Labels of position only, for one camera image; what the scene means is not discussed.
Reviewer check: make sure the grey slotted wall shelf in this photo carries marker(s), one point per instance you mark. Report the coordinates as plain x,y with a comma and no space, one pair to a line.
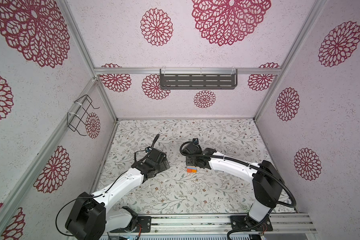
203,80

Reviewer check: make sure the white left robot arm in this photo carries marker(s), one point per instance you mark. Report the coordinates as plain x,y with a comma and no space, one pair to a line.
91,214

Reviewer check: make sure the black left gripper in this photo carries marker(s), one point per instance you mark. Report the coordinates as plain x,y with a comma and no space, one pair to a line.
163,165

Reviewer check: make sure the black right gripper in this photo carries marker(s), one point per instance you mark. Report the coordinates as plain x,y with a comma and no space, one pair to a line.
187,162

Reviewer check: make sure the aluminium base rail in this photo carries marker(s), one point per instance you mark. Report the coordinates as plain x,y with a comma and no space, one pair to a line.
218,226

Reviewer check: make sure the black wire wall basket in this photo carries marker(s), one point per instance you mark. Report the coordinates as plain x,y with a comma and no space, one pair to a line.
84,121

